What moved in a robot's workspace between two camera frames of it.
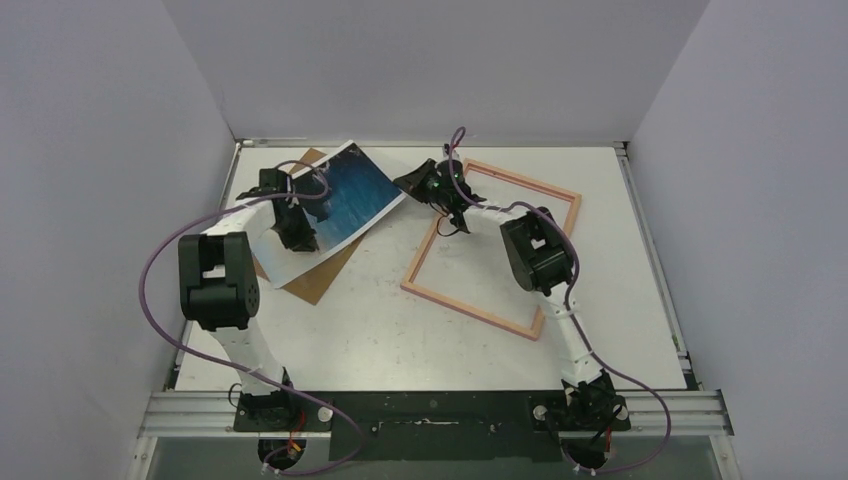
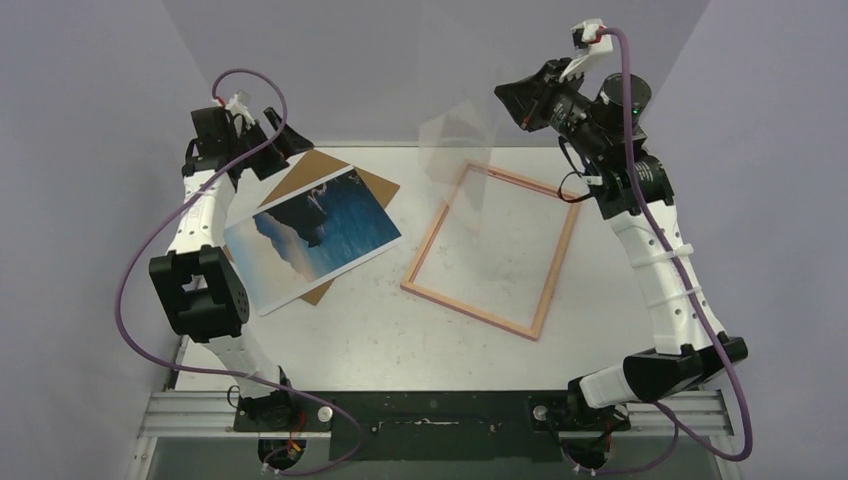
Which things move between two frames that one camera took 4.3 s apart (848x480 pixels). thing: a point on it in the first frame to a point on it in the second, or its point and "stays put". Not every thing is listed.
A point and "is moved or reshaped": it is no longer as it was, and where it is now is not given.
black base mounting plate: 432,426 stays put
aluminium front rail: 211,414 stays put
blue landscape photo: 360,194 is moved or reshaped
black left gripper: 303,241 to 290,144
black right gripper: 424,182 to 542,100
